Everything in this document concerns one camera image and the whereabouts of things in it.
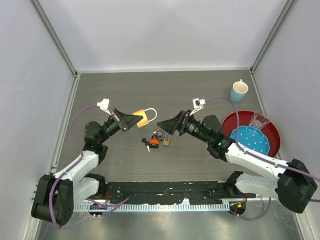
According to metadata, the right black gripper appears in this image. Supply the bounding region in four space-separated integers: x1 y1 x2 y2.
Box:
157 109 212 144

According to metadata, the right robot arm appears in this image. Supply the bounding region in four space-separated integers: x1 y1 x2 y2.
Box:
157 110 318 214

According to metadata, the orange black padlock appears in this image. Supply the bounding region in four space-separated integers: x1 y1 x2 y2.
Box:
149 134 160 149

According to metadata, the purple cable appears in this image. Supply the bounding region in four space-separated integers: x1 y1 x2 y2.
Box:
48 103 130 230
204 96 320 221

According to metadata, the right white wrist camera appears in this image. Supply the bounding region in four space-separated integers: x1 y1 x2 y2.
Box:
190 98 206 116

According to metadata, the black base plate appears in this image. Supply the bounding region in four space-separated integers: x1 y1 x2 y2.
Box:
88 181 256 205

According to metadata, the red round tray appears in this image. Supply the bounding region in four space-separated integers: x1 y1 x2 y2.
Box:
222 110 281 157

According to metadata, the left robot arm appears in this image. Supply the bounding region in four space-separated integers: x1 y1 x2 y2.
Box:
31 109 143 228

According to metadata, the clear drinking glass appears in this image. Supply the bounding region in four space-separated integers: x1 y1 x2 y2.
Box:
249 110 270 130

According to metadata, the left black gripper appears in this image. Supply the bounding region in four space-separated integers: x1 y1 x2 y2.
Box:
98 108 143 144

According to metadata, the light blue mug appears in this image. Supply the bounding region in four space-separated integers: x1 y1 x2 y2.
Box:
229 79 249 103

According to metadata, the white slotted cable duct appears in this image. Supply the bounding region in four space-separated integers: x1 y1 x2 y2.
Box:
73 201 230 213

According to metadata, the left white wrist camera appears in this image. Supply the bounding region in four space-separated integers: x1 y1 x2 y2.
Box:
96 98 112 116

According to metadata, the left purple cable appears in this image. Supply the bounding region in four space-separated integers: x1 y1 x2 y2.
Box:
48 103 130 230

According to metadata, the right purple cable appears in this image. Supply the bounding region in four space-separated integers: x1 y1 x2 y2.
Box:
204 96 320 221

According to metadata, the blue dotted plate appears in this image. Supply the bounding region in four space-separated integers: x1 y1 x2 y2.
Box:
237 125 270 155

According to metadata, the large brass padlock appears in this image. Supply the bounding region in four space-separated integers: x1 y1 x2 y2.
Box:
132 107 158 128

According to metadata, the small brass padlock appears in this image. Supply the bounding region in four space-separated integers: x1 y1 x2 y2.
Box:
162 133 171 147

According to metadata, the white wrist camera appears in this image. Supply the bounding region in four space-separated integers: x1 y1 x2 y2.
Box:
96 98 112 116
190 98 206 116

